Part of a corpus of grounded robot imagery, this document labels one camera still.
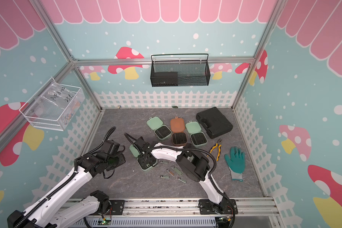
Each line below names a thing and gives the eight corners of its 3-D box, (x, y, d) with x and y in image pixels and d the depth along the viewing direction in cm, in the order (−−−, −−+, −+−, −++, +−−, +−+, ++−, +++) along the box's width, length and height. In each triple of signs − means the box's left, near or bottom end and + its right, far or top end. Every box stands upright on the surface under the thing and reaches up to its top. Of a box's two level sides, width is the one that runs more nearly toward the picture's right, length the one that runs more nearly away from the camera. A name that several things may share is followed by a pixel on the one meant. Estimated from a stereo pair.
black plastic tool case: (211, 139, 103) (212, 135, 98) (195, 118, 116) (195, 113, 111) (232, 129, 108) (234, 125, 104) (214, 110, 121) (216, 105, 116)
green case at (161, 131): (159, 142, 102) (158, 140, 100) (144, 122, 114) (144, 120, 112) (173, 133, 107) (173, 132, 105) (158, 115, 118) (157, 113, 117)
